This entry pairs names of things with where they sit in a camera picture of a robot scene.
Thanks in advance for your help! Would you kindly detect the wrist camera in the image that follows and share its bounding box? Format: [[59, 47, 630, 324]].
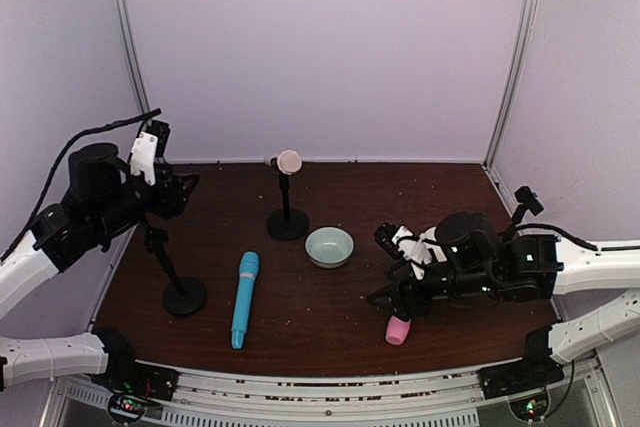
[[374, 223, 446, 281], [128, 120, 171, 186]]

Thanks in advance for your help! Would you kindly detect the right aluminium frame post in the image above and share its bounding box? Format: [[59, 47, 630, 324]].
[[483, 0, 539, 170]]

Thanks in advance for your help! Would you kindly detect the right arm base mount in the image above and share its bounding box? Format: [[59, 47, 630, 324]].
[[477, 327, 564, 423]]

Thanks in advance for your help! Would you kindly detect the left aluminium frame post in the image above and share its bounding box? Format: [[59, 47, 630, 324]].
[[114, 0, 151, 114]]

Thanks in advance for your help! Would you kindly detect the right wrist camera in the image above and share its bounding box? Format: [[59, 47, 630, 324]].
[[374, 223, 446, 281]]

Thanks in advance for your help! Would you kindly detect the aluminium frame post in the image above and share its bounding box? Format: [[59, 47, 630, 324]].
[[483, 0, 539, 170], [114, 0, 151, 114]]

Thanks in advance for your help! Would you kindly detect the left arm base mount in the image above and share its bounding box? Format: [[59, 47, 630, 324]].
[[89, 327, 179, 426]]

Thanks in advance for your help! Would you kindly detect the cream toy microphone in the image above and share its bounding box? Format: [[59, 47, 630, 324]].
[[264, 149, 303, 176]]

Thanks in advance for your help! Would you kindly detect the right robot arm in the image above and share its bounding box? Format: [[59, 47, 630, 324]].
[[367, 212, 639, 365]]

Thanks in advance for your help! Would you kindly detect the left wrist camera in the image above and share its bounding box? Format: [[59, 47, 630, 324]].
[[128, 120, 171, 186]]

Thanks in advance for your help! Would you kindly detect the light green ceramic bowl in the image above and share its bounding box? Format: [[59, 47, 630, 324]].
[[305, 226, 355, 270]]

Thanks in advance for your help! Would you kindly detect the front aluminium rail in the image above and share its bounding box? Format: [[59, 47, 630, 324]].
[[49, 364, 611, 427]]

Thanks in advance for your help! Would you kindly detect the blue toy microphone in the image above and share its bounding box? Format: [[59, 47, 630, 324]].
[[231, 251, 260, 350]]

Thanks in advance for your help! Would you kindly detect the pink toy microphone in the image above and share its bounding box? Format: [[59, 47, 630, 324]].
[[385, 316, 411, 346]]

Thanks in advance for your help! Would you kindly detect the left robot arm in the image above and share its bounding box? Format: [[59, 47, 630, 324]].
[[1, 143, 207, 389]]

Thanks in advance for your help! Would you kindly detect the black microphone stand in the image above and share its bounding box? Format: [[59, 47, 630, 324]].
[[501, 186, 544, 242], [266, 173, 310, 241], [142, 220, 208, 318]]

